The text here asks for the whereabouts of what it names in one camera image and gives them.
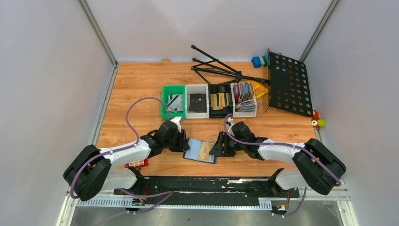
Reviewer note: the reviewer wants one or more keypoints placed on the silver cards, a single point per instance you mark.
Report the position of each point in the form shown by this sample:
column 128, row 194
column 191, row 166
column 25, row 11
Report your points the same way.
column 175, row 103

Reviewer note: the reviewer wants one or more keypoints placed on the green bin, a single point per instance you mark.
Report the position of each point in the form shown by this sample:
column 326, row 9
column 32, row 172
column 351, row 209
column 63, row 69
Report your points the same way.
column 175, row 89

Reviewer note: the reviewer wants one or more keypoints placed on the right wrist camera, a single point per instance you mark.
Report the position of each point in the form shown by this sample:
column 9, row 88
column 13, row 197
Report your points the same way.
column 229, row 125

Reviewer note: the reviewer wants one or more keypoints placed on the blue card holder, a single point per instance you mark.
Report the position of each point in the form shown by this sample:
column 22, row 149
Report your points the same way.
column 192, row 154

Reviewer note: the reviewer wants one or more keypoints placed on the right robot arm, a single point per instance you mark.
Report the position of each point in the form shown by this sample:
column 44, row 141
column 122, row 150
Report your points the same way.
column 315, row 165

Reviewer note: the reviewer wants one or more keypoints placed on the red toy block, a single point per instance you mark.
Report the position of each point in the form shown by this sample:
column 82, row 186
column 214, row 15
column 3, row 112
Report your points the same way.
column 137, row 164

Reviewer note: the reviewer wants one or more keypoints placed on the gold cards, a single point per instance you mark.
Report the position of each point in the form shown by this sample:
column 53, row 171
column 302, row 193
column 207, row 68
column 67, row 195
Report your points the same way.
column 220, row 100

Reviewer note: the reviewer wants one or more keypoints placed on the yellow triangle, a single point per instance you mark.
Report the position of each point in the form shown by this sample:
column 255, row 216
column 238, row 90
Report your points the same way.
column 257, row 90

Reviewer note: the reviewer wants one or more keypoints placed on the black perforated stand plate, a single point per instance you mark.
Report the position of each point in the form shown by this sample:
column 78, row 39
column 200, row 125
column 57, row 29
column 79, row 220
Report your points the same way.
column 289, row 88

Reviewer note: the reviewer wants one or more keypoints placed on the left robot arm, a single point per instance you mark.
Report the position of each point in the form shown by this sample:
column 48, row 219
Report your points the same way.
column 95, row 170

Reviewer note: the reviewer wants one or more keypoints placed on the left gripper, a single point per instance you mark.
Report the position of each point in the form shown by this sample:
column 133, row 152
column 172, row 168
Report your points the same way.
column 180, row 141

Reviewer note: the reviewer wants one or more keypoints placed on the white bin with card holders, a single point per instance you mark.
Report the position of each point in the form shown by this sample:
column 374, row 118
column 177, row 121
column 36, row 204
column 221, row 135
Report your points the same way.
column 244, row 101

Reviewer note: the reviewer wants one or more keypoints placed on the black cards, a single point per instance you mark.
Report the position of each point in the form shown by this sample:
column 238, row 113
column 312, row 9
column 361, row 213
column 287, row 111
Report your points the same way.
column 197, row 103

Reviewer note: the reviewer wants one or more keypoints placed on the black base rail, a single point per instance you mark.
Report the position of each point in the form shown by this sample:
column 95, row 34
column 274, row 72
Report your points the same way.
column 208, row 191

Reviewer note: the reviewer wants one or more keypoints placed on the colourful small toy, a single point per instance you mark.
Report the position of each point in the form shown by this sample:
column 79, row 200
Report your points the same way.
column 317, row 122

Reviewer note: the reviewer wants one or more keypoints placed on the blue green white blocks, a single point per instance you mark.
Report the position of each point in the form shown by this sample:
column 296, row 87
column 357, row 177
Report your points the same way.
column 260, row 61

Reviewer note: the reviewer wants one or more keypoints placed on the white bin with black cards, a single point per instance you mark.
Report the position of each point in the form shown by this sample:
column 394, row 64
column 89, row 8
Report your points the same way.
column 192, row 89

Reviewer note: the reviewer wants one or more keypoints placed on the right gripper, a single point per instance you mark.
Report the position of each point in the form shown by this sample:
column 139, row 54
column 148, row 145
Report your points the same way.
column 224, row 145

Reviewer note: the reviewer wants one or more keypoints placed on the black music stand tripod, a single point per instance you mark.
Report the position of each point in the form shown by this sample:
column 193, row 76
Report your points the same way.
column 215, row 66

